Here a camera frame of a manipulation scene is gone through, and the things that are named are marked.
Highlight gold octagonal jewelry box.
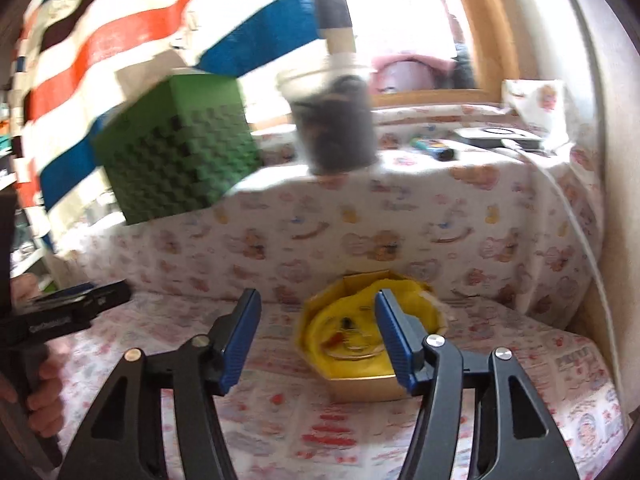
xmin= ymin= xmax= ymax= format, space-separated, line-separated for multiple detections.
xmin=295 ymin=270 xmax=449 ymax=403

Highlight person's left hand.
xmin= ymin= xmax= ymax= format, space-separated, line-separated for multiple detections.
xmin=11 ymin=273 xmax=64 ymax=438

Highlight christmas print cloth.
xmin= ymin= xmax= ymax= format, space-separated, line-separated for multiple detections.
xmin=58 ymin=292 xmax=625 ymax=479

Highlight yellow cloth in box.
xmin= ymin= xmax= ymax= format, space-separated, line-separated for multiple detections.
xmin=296 ymin=278 xmax=448 ymax=379

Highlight green checkered tissue box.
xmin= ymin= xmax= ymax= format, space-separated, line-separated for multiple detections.
xmin=91 ymin=73 xmax=262 ymax=224

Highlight teddy bear print cloth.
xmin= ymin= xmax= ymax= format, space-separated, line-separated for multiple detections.
xmin=63 ymin=80 xmax=603 ymax=328

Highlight green black marker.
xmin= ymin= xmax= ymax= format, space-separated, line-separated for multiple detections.
xmin=410 ymin=138 xmax=457 ymax=162

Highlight dark flat device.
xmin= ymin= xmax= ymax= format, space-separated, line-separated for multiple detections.
xmin=454 ymin=127 xmax=542 ymax=151

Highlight striped curtain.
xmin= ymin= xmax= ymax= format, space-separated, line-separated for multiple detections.
xmin=8 ymin=0 xmax=357 ymax=241

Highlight clear plastic jar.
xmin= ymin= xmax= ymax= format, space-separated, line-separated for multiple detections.
xmin=277 ymin=53 xmax=378 ymax=176

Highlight white cable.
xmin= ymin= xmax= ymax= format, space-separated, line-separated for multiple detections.
xmin=502 ymin=138 xmax=626 ymax=401

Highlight wooden window frame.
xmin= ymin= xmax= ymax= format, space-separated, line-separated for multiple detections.
xmin=372 ymin=0 xmax=521 ymax=107

